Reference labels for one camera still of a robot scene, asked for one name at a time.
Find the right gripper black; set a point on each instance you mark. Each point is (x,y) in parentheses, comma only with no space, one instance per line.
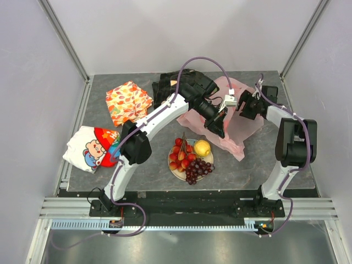
(246,96)

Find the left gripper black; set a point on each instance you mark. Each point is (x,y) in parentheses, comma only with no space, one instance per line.
(215,124)

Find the pink plastic bag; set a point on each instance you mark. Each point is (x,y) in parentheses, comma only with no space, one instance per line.
(237,130)

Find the yellow fake lemon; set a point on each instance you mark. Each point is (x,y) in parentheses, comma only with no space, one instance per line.
(202,148)

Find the beige blue ceramic plate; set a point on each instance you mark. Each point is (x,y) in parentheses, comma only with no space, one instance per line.
(208,158)

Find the red fake lychee bunch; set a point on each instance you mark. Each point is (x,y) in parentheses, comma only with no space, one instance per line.
(181,154)

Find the purple fake grape bunch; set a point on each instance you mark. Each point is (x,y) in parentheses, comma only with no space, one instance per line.
(197,170)

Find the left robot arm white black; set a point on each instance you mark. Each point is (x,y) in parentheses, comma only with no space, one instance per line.
(134,147)

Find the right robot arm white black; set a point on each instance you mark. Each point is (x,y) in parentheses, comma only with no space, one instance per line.
(296,144)

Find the black beige plush cloth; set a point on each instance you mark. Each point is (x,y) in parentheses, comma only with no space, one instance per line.
(166,86)

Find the orange floral cloth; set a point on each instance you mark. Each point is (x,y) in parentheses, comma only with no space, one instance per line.
(127,102)

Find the colourful cartoon cloth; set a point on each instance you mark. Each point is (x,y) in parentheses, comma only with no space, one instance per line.
(91,148)

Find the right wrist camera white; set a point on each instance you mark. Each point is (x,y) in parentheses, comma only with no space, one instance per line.
(257,94)

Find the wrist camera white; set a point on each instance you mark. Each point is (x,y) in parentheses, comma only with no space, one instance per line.
(229,100)
(257,94)

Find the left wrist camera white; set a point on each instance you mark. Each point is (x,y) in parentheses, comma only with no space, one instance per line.
(229,100)

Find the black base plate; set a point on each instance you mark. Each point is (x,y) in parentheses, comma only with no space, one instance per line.
(233,203)

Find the grey slotted cable duct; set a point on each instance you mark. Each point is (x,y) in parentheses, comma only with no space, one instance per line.
(110,225)

